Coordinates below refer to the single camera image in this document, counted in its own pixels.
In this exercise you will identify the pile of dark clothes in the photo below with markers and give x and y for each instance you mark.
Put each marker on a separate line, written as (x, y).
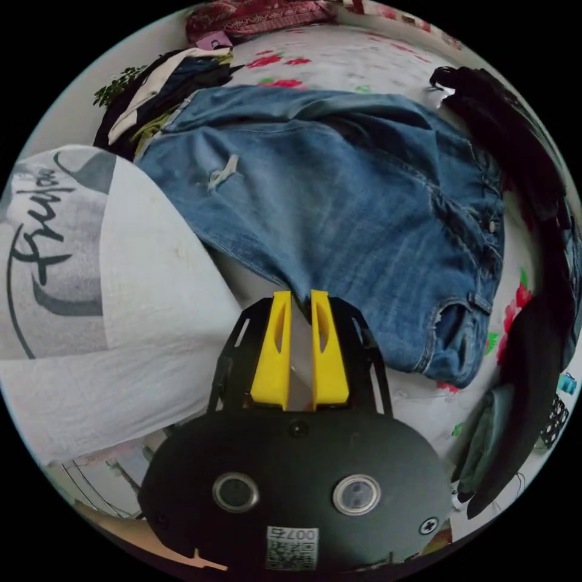
(527, 150)

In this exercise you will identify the person's body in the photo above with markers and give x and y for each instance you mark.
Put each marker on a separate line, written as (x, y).
(150, 291)

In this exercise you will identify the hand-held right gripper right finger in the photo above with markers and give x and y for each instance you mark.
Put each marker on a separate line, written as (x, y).
(331, 373)

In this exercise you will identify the red patterned blanket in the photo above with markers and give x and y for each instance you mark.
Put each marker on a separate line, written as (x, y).
(254, 20)

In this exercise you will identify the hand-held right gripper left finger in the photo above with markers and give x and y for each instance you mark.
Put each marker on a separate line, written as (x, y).
(273, 373)

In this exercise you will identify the blue jeans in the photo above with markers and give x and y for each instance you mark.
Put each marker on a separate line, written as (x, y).
(336, 195)

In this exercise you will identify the green plant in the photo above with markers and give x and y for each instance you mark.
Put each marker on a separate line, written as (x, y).
(116, 87)

